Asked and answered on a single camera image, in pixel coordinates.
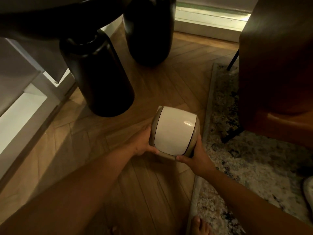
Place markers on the person's right hand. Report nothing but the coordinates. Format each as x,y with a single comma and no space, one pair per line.
199,160

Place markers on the person's left hand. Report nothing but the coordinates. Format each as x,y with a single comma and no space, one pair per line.
140,144

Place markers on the person's right thumb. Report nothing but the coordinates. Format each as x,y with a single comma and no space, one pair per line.
183,158

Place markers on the person's left thumb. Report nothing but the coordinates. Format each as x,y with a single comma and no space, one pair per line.
152,149

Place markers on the beige swing-lid trash bin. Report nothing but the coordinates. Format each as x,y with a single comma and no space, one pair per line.
174,130

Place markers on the person's right forearm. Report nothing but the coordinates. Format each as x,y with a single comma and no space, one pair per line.
254,205

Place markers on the person's left forearm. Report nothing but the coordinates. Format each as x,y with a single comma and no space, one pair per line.
66,195

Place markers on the speckled grey area rug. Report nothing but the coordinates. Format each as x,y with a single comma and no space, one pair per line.
247,163

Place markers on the person's foot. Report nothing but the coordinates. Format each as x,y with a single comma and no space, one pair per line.
199,227

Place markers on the black table leg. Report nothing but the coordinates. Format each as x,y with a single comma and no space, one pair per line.
97,75
149,29

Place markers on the brown leather armchair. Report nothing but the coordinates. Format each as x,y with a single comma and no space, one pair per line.
276,68

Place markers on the dark round table top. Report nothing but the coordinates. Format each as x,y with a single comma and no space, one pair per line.
58,14

